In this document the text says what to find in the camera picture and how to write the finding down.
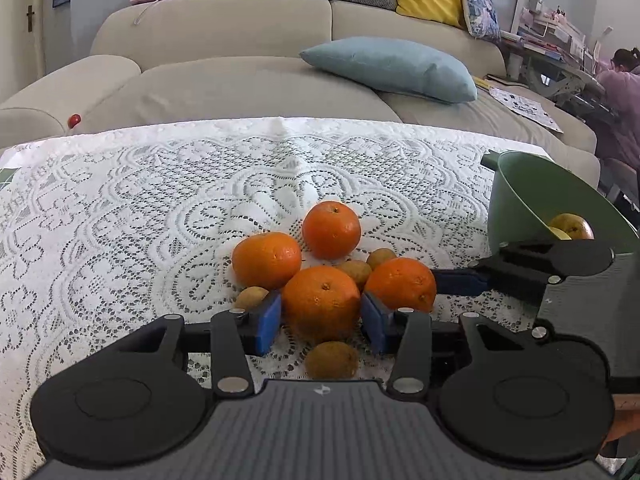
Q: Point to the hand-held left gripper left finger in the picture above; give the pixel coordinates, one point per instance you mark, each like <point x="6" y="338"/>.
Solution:
<point x="265" y="322"/>

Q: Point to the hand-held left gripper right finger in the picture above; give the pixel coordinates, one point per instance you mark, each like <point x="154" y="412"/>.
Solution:
<point x="374" y="319"/>

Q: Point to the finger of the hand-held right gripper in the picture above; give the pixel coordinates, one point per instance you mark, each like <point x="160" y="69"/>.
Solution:
<point x="457" y="282"/>

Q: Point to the brown longan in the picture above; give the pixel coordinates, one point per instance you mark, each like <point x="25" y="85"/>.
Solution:
<point x="381" y="257"/>
<point x="332" y="360"/>
<point x="251" y="297"/>
<point x="356" y="271"/>

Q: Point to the orange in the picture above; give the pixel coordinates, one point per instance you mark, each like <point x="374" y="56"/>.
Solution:
<point x="321" y="302"/>
<point x="400" y="285"/>
<point x="331" y="230"/>
<point x="266" y="260"/>

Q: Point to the green plastic bowl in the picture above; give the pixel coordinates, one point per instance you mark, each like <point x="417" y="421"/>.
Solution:
<point x="520" y="195"/>

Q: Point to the yellow apple in bowl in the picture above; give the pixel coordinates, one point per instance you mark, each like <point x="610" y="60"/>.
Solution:
<point x="576" y="227"/>

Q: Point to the dark chair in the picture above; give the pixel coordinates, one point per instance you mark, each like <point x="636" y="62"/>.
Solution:
<point x="620" y="175"/>

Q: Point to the white lace tablecloth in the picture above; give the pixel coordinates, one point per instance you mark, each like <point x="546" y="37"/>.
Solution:
<point x="125" y="210"/>

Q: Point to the printed paper sheet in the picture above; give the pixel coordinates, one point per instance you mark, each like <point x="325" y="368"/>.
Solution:
<point x="525" y="105"/>

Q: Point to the yellow booklet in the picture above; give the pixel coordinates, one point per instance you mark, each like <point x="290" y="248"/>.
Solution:
<point x="487" y="81"/>

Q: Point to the light blue pillow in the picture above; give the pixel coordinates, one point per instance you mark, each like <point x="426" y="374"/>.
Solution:
<point x="390" y="67"/>

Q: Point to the beige sofa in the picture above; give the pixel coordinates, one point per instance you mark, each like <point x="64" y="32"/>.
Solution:
<point x="225" y="85"/>

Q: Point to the cluttered desk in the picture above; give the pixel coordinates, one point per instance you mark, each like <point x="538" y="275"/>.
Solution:
<point x="550" y="60"/>

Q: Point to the blue floral cushion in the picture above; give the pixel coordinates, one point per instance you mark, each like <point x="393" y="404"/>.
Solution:
<point x="480" y="10"/>

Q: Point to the small red ball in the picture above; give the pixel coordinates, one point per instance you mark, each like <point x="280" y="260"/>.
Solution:
<point x="75" y="120"/>

